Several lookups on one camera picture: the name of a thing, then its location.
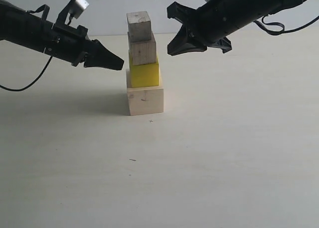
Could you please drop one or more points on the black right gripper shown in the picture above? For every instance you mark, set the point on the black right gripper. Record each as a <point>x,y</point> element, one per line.
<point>210,24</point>

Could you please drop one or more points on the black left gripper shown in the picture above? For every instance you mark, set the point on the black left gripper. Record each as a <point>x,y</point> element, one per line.
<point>74,46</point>

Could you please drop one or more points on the medium wooden cube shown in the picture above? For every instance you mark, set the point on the medium wooden cube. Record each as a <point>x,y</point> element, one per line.
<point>143,52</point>

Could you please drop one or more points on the small wooden cube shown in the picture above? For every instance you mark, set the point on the small wooden cube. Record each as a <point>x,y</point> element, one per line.
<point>139,26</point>

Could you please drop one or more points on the yellow cube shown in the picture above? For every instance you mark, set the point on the yellow cube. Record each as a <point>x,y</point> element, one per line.
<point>144,75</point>

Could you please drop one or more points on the large wooden cube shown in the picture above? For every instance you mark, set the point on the large wooden cube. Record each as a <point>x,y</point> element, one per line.
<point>145,100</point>

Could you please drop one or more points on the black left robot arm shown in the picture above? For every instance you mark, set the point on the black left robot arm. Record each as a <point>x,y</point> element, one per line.
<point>32,30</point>

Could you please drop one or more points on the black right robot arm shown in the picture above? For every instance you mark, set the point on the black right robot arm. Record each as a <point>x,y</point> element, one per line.
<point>273,7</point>

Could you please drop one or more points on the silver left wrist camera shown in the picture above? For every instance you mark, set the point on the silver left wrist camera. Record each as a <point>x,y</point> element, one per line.
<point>72,10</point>

